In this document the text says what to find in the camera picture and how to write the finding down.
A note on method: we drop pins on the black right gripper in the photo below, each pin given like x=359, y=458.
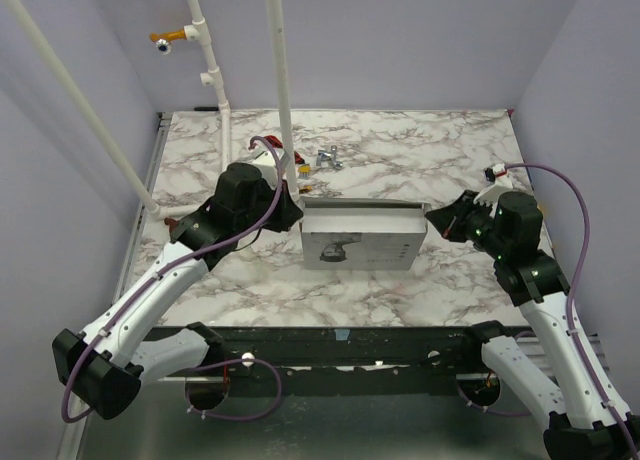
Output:
x=461, y=220

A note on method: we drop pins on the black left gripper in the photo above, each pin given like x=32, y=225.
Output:
x=289, y=211

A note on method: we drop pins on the white hair clipper kit box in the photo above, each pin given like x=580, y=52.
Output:
x=359, y=234

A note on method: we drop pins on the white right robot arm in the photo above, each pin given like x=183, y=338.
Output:
x=580, y=413

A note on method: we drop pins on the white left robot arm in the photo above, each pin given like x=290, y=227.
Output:
x=104, y=366

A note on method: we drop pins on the chrome faucet fitting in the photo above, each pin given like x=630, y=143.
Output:
x=329, y=157

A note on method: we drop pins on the red black utility knife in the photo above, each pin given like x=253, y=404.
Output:
x=277, y=143

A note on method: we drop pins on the brown garden faucet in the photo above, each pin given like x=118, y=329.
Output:
x=170, y=222

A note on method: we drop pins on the orange faucet on pipe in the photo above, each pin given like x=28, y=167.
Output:
x=163, y=41

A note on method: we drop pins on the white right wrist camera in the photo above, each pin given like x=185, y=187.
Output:
x=499, y=183

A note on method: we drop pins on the yellow wire brush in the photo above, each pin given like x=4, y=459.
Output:
x=304, y=170

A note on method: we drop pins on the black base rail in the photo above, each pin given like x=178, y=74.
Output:
x=341, y=362

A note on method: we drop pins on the white PVC pipe frame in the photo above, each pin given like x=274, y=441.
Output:
x=198, y=30

